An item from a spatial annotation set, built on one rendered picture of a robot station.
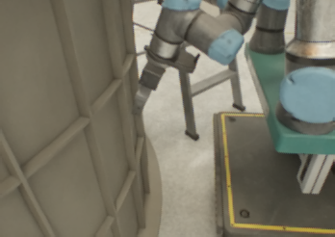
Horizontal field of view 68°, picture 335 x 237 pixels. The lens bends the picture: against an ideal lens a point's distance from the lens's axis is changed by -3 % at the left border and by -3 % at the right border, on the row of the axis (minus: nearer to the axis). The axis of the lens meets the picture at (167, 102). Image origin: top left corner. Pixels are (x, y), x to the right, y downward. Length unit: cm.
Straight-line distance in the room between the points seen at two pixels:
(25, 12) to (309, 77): 47
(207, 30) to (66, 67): 30
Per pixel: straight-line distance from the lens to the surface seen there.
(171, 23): 56
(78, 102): 60
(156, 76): 61
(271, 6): 107
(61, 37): 54
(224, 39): 53
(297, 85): 48
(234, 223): 96
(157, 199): 136
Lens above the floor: 112
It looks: 33 degrees down
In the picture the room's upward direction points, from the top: 2 degrees counter-clockwise
